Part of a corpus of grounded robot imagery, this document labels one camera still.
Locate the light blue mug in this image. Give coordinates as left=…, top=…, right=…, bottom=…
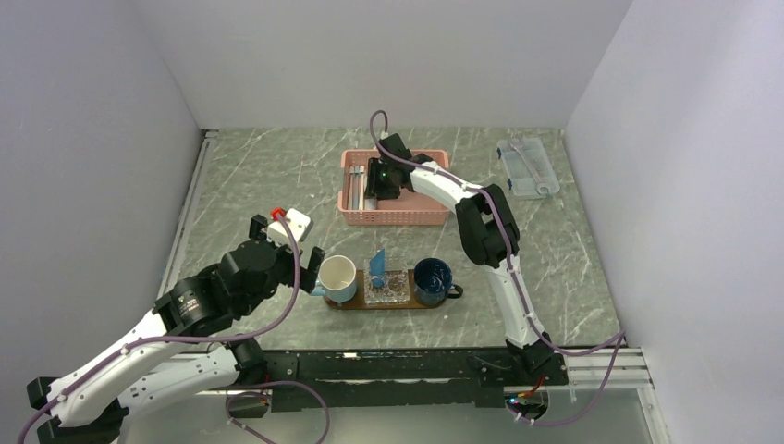
left=310, top=255, right=357, bottom=303

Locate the pink plastic basket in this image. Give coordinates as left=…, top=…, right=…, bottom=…
left=337, top=149, right=450, bottom=226

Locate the brown wooden oval tray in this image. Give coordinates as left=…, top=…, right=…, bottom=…
left=322, top=268, right=446, bottom=311

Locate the blue toothpaste tube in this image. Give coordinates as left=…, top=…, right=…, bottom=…
left=367, top=248, right=386, bottom=290

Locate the clear acrylic holder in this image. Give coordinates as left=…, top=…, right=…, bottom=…
left=363, top=270, right=410, bottom=306

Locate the dark blue mug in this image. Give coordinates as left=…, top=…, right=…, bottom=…
left=413, top=258, right=464, bottom=307

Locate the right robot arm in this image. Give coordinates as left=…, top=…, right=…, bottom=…
left=373, top=133, right=566, bottom=385

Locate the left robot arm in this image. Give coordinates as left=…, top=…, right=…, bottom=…
left=26, top=209, right=324, bottom=443

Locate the clear plastic storage box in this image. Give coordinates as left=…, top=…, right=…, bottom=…
left=496, top=137, right=560, bottom=200

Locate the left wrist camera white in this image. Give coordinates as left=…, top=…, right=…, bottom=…
left=266, top=208, right=313, bottom=245

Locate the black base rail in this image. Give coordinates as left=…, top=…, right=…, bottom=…
left=237, top=347, right=569, bottom=408

